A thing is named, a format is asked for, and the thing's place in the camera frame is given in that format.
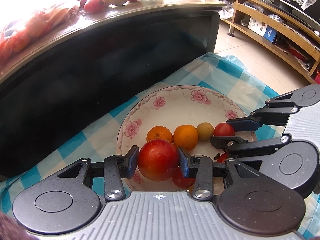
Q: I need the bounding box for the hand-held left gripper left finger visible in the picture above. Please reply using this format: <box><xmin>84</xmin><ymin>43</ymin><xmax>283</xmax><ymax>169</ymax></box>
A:
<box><xmin>57</xmin><ymin>145</ymin><xmax>140</xmax><ymax>202</ymax></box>

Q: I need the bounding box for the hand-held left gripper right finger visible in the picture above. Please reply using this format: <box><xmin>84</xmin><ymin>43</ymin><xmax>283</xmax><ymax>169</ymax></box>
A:
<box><xmin>177</xmin><ymin>147</ymin><xmax>262</xmax><ymax>202</ymax></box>

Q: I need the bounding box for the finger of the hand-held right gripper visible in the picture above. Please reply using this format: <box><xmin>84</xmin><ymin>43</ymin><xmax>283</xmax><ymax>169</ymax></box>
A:
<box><xmin>226</xmin><ymin>92</ymin><xmax>300</xmax><ymax>132</ymax></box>
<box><xmin>210</xmin><ymin>135</ymin><xmax>292</xmax><ymax>170</ymax></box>

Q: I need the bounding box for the small round red tomato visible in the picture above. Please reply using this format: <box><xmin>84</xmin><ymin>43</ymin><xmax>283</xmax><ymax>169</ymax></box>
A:
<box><xmin>213</xmin><ymin>122</ymin><xmax>235</xmax><ymax>137</ymax></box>

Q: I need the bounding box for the red tomato with stem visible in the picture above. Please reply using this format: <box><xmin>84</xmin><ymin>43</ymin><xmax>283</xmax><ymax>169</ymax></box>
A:
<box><xmin>214</xmin><ymin>152</ymin><xmax>229</xmax><ymax>164</ymax></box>

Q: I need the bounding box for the oval red tomato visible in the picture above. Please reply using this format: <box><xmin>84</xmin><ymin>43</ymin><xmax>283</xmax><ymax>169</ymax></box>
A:
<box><xmin>171</xmin><ymin>166</ymin><xmax>197</xmax><ymax>188</ymax></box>

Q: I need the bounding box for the brown longan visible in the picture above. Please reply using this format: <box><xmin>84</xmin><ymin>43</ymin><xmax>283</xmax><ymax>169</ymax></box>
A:
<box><xmin>196</xmin><ymin>122</ymin><xmax>215</xmax><ymax>142</ymax></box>

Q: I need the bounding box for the red yellow apple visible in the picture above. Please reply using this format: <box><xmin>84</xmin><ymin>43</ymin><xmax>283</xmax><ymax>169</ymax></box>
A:
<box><xmin>137</xmin><ymin>140</ymin><xmax>180</xmax><ymax>182</ymax></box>

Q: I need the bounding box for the smooth orange mandarin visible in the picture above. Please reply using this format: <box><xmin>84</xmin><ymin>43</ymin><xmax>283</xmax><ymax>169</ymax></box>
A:
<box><xmin>173</xmin><ymin>124</ymin><xmax>199</xmax><ymax>151</ymax></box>

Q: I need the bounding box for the small orange mandarin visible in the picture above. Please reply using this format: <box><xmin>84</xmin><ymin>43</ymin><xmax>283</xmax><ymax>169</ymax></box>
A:
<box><xmin>146</xmin><ymin>126</ymin><xmax>174</xmax><ymax>144</ymax></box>

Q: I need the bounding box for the white floral plate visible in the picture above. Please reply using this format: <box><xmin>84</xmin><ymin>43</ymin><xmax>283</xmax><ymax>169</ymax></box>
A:
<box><xmin>116</xmin><ymin>85</ymin><xmax>258</xmax><ymax>193</ymax></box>

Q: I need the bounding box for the person's left forearm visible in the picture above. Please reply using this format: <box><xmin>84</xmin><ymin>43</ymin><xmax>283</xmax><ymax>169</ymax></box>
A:
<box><xmin>0</xmin><ymin>212</ymin><xmax>28</xmax><ymax>240</ymax></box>

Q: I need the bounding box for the blue white checked tablecloth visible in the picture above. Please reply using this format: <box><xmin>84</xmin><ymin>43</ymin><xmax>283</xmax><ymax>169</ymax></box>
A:
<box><xmin>0</xmin><ymin>52</ymin><xmax>320</xmax><ymax>240</ymax></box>

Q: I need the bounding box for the dark coffee table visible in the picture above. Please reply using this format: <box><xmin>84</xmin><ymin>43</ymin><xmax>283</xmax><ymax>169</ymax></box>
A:
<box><xmin>0</xmin><ymin>0</ymin><xmax>227</xmax><ymax>180</ymax></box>

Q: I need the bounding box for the blue white carton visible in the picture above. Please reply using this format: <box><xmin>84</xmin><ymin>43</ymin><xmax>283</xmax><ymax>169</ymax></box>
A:
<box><xmin>247</xmin><ymin>16</ymin><xmax>278</xmax><ymax>43</ymax></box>

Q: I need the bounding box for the wooden television stand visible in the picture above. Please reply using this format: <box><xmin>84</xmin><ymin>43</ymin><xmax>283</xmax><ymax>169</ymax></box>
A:
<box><xmin>175</xmin><ymin>0</ymin><xmax>320</xmax><ymax>84</ymax></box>

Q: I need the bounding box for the black television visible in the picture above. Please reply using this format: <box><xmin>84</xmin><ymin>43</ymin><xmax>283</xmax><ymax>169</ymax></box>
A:
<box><xmin>242</xmin><ymin>0</ymin><xmax>320</xmax><ymax>34</ymax></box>

